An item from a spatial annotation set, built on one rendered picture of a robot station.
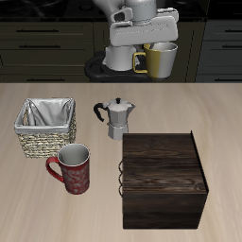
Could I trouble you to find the flat black base plate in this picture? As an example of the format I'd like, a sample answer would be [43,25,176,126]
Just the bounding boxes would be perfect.
[83,51,159,83]

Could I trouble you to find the white and yellow mug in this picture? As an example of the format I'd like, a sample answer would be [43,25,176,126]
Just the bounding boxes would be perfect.
[132,42,180,80]

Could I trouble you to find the dark wooden cabinet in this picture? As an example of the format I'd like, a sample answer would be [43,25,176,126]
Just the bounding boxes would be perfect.
[118,130,210,231]

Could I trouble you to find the red patterned mug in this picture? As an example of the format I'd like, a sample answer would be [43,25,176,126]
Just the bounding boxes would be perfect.
[45,143,92,196]

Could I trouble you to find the wicker basket with white lining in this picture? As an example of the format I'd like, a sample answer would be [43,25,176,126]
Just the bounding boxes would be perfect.
[13,96,78,160]

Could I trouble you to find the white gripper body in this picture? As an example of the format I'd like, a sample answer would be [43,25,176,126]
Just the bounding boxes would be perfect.
[109,7,180,47]

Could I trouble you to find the dark kitchen cupboards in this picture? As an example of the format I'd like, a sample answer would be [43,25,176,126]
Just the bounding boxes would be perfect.
[0,0,242,84]

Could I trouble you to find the silver moka pot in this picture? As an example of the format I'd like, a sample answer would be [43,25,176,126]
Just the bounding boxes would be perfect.
[93,96,137,142]

